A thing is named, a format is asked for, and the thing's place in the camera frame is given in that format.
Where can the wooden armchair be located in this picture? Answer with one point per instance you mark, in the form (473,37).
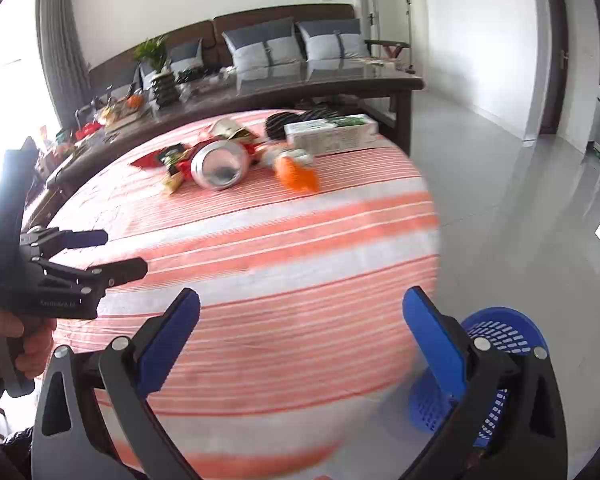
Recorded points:
(390,50)

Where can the white green carton box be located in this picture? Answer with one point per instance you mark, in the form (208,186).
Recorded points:
(330,135)

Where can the yellow green snack wrapper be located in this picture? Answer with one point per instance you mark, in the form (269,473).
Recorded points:
(172,182)

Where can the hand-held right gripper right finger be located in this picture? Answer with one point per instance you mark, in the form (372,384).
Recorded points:
(430,332)

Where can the dark glass-top coffee table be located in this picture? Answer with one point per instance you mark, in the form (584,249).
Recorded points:
(330,81)

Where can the dark snack wrapper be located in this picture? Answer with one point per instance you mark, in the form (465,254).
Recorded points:
(172,155)

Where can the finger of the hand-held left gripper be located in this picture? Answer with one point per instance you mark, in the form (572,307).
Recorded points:
(125,269)
(87,238)

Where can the grey white cushion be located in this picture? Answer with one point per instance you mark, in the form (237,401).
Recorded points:
(260,47)
(186,55)
(332,40)

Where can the black foam fruit net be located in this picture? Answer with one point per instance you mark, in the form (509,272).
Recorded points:
(277,126)
(322,111)

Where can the grey curtain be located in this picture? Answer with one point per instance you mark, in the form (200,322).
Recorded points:
(60,50)

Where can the person's left hand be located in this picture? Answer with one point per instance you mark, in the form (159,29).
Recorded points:
(32,352)

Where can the potted green plant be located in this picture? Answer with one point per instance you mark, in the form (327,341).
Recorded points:
(155,55)

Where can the orange white striped tablecloth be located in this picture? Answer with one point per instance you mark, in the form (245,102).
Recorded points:
(280,240)

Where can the brown wooden sofa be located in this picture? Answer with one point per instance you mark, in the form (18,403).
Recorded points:
(260,17)

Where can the silver aluminium can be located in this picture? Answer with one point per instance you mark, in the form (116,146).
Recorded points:
(220,165)

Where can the dark wooden door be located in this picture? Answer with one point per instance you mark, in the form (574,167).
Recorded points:
(555,60)

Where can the orange snack wrapper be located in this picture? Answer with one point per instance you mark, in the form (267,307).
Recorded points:
(296,176)

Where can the cream red fabric pouch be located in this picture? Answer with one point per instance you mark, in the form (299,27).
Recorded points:
(225,128)

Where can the orange fruit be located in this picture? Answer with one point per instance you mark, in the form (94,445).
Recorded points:
(134,101)

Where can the white plastic wrapper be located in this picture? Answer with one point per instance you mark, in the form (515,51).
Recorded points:
(272,156)

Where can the red plastic bag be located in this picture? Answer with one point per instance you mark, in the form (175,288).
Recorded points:
(141,160)

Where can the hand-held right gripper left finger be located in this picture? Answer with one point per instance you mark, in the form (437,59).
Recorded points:
(172,330)

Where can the blue plastic basket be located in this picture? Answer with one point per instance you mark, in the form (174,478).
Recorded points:
(505,330)

